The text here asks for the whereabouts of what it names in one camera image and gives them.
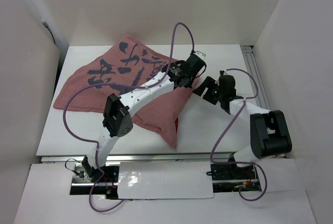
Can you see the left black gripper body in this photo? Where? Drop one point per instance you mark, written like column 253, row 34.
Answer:
column 192, row 76

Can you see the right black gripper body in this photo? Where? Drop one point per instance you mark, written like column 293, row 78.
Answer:
column 221, row 92

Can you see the red patterned pillowcase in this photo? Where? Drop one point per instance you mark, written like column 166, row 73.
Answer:
column 127, row 64

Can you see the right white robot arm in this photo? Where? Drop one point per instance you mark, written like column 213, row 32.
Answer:
column 269, row 134

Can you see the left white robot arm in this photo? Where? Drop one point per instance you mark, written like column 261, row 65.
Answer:
column 119, row 110

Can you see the white cover plate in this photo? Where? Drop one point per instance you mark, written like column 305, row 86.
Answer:
column 164, row 180

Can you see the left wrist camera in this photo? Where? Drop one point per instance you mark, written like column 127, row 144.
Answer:
column 200, row 54

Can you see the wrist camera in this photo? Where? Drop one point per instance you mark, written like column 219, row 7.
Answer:
column 223, row 73
column 200, row 54

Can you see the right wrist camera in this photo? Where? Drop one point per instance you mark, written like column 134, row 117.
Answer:
column 223, row 73

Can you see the right aluminium side rail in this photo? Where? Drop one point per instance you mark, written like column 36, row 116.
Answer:
column 252, row 68

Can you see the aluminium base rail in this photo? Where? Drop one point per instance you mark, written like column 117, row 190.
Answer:
column 225, row 178

